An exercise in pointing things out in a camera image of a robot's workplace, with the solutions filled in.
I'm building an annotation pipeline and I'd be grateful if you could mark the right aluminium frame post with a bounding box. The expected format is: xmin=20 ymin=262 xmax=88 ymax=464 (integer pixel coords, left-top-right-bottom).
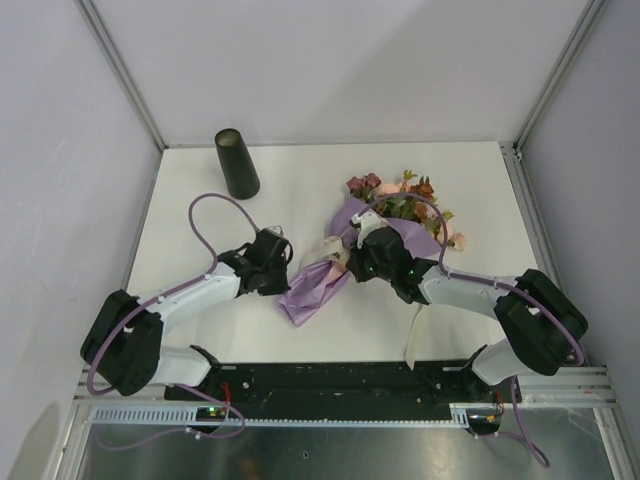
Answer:
xmin=512 ymin=0 xmax=610 ymax=151

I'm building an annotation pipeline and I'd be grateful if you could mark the left aluminium frame post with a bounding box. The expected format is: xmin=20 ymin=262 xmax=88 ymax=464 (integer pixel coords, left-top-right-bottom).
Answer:
xmin=74 ymin=0 xmax=167 ymax=153

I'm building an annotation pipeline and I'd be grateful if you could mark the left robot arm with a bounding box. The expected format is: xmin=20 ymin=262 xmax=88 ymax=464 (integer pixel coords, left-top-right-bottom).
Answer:
xmin=80 ymin=228 xmax=293 ymax=400

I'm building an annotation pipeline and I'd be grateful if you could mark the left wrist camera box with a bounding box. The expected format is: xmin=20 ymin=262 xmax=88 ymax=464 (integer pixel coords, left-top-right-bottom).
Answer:
xmin=263 ymin=225 xmax=284 ymax=238

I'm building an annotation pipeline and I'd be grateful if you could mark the purple wrapping paper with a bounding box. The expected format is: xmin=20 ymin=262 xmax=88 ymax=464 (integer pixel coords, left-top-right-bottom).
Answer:
xmin=277 ymin=197 xmax=441 ymax=327

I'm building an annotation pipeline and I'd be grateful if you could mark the black conical vase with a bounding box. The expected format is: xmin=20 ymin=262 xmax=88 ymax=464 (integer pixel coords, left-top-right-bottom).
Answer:
xmin=214 ymin=128 xmax=260 ymax=200

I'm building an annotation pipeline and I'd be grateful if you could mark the aluminium frame post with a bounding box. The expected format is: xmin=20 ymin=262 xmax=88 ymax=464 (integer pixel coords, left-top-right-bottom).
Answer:
xmin=74 ymin=0 xmax=167 ymax=153
xmin=512 ymin=0 xmax=610 ymax=151

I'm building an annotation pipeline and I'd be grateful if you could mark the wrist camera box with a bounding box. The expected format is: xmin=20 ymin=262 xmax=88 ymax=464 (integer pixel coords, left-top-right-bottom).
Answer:
xmin=263 ymin=225 xmax=284 ymax=238
xmin=349 ymin=210 xmax=387 ymax=249

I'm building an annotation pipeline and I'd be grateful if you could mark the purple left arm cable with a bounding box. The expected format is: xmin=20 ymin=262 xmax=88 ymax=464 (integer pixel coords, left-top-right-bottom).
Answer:
xmin=85 ymin=193 xmax=266 ymax=451

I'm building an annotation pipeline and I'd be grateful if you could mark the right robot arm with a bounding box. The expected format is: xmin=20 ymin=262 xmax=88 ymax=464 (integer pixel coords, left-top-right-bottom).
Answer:
xmin=347 ymin=227 xmax=588 ymax=401

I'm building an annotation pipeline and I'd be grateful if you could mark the artificial flower bunch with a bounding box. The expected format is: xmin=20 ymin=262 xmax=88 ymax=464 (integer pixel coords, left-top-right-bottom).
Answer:
xmin=346 ymin=170 xmax=468 ymax=251

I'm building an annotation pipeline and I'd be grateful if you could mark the pink wrapping paper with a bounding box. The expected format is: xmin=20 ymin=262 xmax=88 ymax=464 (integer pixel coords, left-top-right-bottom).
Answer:
xmin=326 ymin=262 xmax=348 ymax=283

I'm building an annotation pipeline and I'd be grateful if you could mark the cream printed ribbon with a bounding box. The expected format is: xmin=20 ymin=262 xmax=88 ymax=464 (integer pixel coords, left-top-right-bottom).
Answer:
xmin=319 ymin=236 xmax=423 ymax=371

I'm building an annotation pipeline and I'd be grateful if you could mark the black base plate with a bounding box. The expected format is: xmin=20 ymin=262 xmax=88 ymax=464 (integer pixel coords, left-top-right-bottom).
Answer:
xmin=196 ymin=360 xmax=521 ymax=415

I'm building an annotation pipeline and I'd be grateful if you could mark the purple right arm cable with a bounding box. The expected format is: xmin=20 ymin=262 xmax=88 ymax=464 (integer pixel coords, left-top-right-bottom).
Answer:
xmin=352 ymin=192 xmax=586 ymax=469

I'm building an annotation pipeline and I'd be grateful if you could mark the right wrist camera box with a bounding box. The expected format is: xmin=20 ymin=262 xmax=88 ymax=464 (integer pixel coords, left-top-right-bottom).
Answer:
xmin=349 ymin=210 xmax=387 ymax=249

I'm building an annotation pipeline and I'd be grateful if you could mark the white slotted cable duct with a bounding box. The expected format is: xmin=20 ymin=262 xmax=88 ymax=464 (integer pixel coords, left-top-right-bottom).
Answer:
xmin=90 ymin=404 xmax=502 ymax=429

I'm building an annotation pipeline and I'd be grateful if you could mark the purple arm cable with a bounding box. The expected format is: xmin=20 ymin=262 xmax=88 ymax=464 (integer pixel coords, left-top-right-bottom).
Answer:
xmin=85 ymin=193 xmax=266 ymax=451
xmin=352 ymin=192 xmax=586 ymax=469

